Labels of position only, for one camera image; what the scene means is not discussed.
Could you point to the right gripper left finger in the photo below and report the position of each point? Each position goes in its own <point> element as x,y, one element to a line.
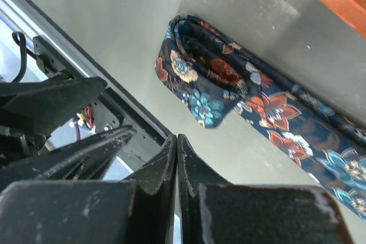
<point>138,209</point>

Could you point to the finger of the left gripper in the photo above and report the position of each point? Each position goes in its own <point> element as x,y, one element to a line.
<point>89,158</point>
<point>41,107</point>

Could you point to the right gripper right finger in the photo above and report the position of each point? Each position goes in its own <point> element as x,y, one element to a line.
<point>214,210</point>

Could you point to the navy floral tie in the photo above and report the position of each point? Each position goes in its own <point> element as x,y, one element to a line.
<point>212,76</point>

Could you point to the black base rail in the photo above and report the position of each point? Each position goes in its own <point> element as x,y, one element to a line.
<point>55,55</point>

